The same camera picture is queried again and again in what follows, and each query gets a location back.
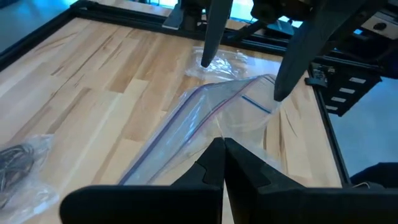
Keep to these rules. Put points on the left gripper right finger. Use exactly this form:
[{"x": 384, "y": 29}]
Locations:
[{"x": 295, "y": 208}]

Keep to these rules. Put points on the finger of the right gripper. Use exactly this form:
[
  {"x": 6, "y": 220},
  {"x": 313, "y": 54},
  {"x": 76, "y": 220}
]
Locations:
[
  {"x": 311, "y": 46},
  {"x": 216, "y": 28}
]

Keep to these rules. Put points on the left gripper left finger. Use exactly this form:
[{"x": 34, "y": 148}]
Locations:
[{"x": 140, "y": 205}]

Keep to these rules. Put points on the grey metal mounting bracket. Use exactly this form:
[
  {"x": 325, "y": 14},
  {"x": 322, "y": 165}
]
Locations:
[{"x": 172, "y": 17}]

